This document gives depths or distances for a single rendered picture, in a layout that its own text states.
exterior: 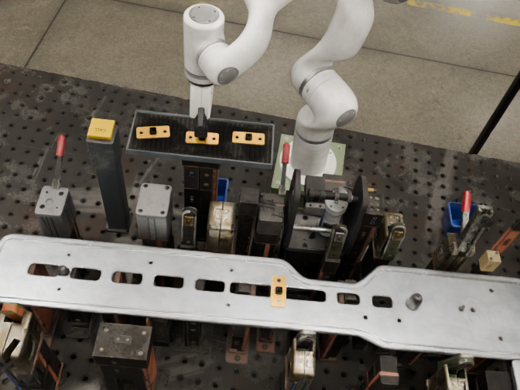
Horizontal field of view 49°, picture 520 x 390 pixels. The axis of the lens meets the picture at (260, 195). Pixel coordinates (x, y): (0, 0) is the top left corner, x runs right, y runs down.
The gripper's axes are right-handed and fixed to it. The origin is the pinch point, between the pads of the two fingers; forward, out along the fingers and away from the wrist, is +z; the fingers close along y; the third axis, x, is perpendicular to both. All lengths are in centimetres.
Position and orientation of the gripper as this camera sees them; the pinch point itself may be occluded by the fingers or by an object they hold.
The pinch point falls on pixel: (202, 120)
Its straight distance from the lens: 143.6
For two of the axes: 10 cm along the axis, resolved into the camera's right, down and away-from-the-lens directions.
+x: 10.0, 0.6, 0.8
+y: 0.0, 8.2, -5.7
